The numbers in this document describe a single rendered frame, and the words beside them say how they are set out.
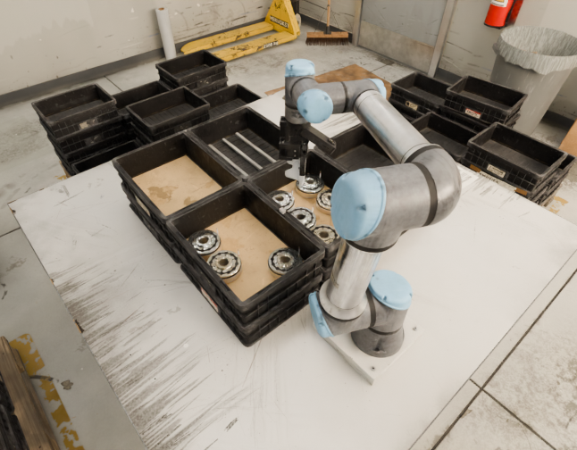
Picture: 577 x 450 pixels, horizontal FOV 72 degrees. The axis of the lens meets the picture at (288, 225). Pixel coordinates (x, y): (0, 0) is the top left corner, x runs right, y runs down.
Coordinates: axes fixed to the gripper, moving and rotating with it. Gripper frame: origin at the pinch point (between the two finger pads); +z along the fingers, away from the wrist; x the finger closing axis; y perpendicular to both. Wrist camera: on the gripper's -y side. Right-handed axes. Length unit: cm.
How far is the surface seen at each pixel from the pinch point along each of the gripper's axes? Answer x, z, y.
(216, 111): -146, 53, 65
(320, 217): -1.5, 16.8, -6.3
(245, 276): 25.3, 18.5, 15.2
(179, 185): -14, 16, 46
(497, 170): -78, 44, -97
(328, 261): 19.4, 15.8, -9.1
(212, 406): 58, 34, 20
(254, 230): 6.7, 17.4, 15.2
